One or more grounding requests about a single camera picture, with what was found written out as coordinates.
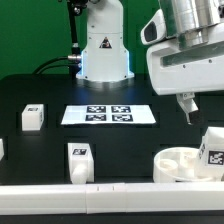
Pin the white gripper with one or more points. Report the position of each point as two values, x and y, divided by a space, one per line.
200 69

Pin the white round stool seat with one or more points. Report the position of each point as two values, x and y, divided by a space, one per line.
176 164

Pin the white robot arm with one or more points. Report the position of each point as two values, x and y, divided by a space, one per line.
185 40

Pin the white sheet with four tags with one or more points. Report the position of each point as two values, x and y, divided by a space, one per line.
107 114

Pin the white block at left edge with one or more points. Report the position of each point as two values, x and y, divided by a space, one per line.
1 149

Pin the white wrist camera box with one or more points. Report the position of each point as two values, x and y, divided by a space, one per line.
155 30

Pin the white front rail wall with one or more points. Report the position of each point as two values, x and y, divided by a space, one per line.
111 198

